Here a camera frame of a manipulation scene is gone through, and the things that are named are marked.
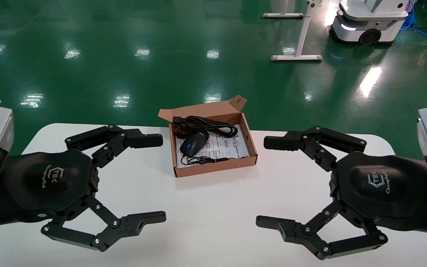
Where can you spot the printed white instruction sheet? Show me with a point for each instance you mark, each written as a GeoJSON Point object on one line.
{"type": "Point", "coordinates": [230, 146]}

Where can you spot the white wheeled mobile robot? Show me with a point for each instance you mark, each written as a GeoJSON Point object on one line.
{"type": "Point", "coordinates": [369, 18]}

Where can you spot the brown cardboard box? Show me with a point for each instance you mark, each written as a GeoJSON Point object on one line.
{"type": "Point", "coordinates": [213, 168]}

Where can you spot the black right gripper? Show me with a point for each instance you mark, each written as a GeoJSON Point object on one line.
{"type": "Point", "coordinates": [380, 189]}

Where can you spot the white T-foot table leg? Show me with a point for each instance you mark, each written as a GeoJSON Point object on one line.
{"type": "Point", "coordinates": [298, 57]}
{"type": "Point", "coordinates": [282, 15]}

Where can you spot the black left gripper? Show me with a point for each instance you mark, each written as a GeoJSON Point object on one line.
{"type": "Point", "coordinates": [50, 178]}

